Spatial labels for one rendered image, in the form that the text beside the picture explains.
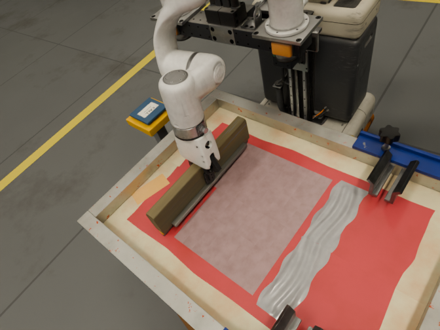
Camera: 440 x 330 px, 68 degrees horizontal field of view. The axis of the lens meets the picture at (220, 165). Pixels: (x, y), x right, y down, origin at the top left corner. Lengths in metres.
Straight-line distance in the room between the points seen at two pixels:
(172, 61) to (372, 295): 0.61
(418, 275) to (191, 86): 0.57
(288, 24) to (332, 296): 0.69
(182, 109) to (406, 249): 0.54
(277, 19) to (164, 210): 0.60
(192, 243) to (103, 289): 1.28
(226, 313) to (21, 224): 2.09
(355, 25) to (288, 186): 0.91
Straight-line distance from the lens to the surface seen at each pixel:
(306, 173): 0.86
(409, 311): 0.74
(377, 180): 0.79
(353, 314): 0.72
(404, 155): 0.86
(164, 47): 0.73
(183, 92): 0.64
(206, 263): 0.78
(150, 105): 1.17
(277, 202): 0.82
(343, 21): 1.57
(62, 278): 2.21
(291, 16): 0.99
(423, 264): 0.78
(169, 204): 0.77
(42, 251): 2.40
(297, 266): 0.74
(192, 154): 0.75
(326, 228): 0.78
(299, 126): 0.92
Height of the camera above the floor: 1.65
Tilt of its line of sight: 49 degrees down
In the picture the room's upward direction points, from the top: 19 degrees counter-clockwise
